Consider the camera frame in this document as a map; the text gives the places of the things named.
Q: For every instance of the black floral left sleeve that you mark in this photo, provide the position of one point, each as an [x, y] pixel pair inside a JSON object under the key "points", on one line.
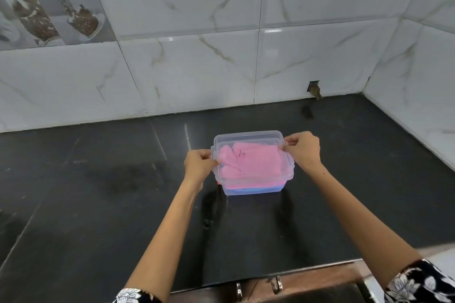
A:
{"points": [[135, 296]]}

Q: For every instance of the person's right thumb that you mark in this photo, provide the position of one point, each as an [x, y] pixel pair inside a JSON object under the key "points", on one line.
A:
{"points": [[287, 148]]}

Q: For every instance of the person's left thumb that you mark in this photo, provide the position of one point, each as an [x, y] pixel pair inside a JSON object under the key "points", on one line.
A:
{"points": [[212, 163]]}

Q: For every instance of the person's right hand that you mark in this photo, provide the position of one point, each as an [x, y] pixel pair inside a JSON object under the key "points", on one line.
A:
{"points": [[305, 152]]}

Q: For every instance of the blue folded cloth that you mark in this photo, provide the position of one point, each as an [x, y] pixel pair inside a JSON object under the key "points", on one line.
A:
{"points": [[254, 190]]}

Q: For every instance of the pink folded cloth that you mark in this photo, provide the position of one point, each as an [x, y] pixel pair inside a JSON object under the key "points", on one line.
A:
{"points": [[250, 164]]}

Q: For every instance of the person's left forearm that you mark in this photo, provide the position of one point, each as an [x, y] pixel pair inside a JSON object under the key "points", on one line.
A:
{"points": [[167, 235]]}

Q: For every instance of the decorative coffee print tile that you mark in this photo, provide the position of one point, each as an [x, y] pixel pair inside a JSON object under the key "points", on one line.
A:
{"points": [[46, 1]]}

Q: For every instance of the person's right forearm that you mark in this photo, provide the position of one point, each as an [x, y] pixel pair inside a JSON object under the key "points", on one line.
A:
{"points": [[359, 221]]}

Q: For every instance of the clear plastic storage box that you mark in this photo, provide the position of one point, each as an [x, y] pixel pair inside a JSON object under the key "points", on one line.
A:
{"points": [[253, 164]]}

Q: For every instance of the person's left hand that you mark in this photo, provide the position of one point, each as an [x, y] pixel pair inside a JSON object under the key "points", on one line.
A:
{"points": [[196, 167]]}

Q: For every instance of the black floral sleeve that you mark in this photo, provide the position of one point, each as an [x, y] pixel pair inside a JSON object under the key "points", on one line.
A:
{"points": [[421, 283], [135, 296]]}

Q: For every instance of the black floral right sleeve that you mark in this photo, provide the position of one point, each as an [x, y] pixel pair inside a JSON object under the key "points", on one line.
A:
{"points": [[421, 283]]}

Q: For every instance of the wooden cabinet front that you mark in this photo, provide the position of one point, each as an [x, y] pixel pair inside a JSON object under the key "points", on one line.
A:
{"points": [[284, 286]]}

